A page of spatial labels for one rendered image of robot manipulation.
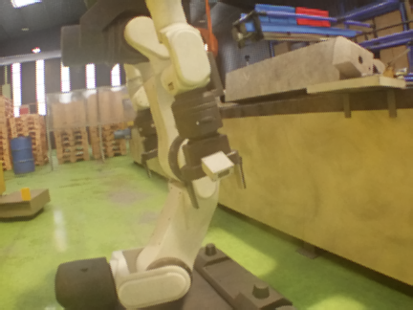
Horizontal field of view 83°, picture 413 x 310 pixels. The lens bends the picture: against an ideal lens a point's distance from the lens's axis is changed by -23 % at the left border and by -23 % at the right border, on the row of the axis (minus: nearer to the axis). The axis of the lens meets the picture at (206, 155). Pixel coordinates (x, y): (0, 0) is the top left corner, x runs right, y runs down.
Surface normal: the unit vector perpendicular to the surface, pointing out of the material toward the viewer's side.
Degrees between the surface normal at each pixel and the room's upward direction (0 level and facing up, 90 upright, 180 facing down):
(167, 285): 90
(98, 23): 90
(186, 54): 90
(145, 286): 90
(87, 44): 113
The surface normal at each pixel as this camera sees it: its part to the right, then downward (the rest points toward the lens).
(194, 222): 0.40, 0.48
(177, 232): 0.39, 0.07
